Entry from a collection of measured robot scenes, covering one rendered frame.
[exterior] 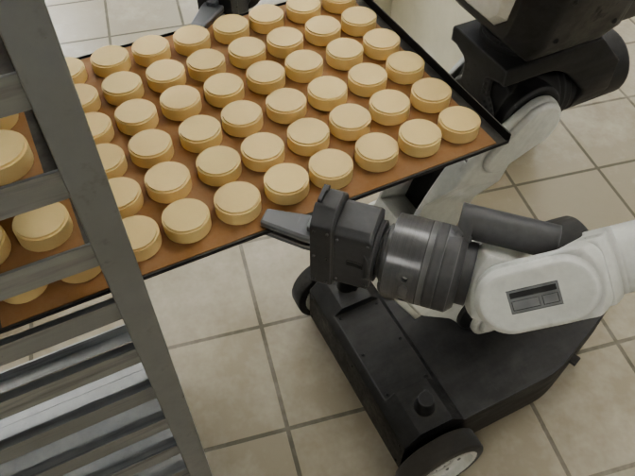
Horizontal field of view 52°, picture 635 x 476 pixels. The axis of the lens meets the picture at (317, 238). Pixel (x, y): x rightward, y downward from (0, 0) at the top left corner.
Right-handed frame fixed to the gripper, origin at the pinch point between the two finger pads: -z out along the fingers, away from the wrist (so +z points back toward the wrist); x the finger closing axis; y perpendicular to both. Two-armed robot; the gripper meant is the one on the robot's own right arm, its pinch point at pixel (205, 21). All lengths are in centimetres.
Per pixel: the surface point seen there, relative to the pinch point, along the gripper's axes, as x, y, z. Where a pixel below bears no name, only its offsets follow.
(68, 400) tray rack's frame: -83, -31, -31
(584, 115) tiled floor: -98, 75, 127
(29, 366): -65, -33, -33
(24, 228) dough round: 8.1, 4.9, -47.0
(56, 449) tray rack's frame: -83, -28, -42
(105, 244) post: 11, 15, -48
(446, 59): -68, 26, 100
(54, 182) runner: 17, 12, -48
